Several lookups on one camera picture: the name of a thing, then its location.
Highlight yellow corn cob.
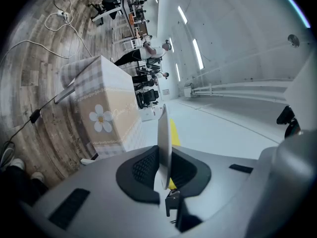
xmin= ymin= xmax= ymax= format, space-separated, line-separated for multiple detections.
xmin=168 ymin=119 xmax=181 ymax=189

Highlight long white cable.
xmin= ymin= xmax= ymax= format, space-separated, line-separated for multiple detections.
xmin=0 ymin=11 xmax=94 ymax=68

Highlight white ceiling pipes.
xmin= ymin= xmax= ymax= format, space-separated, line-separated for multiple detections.
xmin=184 ymin=79 xmax=294 ymax=104

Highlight white chair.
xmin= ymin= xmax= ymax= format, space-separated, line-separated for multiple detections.
xmin=122 ymin=37 xmax=139 ymax=53

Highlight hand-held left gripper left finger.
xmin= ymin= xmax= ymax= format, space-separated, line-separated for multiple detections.
xmin=21 ymin=144 xmax=181 ymax=238

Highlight white round plate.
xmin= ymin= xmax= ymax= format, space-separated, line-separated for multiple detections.
xmin=154 ymin=104 xmax=172 ymax=190

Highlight checkered tablecloth table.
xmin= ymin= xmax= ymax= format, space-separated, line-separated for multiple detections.
xmin=54 ymin=55 xmax=149 ymax=160

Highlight black adapter with cable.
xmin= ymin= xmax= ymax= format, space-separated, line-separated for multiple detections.
xmin=4 ymin=95 xmax=60 ymax=143

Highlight black head-worn camera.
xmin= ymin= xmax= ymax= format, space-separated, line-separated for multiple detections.
xmin=276 ymin=105 xmax=301 ymax=139

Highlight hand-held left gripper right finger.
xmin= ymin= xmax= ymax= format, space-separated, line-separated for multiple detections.
xmin=171 ymin=146 xmax=259 ymax=238

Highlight round smoke detector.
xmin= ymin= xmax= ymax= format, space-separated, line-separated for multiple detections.
xmin=287 ymin=34 xmax=300 ymax=48

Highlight black office chair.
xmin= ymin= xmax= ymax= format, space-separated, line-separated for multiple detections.
xmin=135 ymin=89 xmax=160 ymax=109
xmin=87 ymin=0 xmax=124 ymax=26

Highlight person's white shoe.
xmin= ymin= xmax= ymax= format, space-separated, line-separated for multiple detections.
xmin=31 ymin=172 xmax=46 ymax=183
xmin=9 ymin=158 xmax=26 ymax=171

